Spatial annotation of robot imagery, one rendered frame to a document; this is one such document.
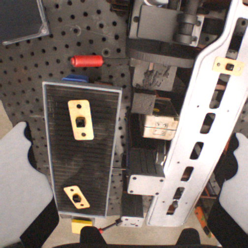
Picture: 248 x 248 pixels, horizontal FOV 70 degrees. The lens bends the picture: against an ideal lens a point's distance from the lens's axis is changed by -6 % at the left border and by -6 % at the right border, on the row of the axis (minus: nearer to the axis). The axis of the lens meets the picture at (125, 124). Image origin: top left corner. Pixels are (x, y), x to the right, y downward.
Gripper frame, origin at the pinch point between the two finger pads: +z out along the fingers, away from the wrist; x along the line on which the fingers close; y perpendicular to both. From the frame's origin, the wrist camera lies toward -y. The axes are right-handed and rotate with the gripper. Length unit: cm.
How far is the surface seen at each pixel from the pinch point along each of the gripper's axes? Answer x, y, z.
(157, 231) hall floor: 60, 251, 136
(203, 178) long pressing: 30, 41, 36
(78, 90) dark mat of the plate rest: -8.3, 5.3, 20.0
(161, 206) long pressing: 17, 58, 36
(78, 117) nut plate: -8.6, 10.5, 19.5
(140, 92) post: 3.2, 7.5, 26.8
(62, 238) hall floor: -80, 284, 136
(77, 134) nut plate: -9.2, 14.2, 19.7
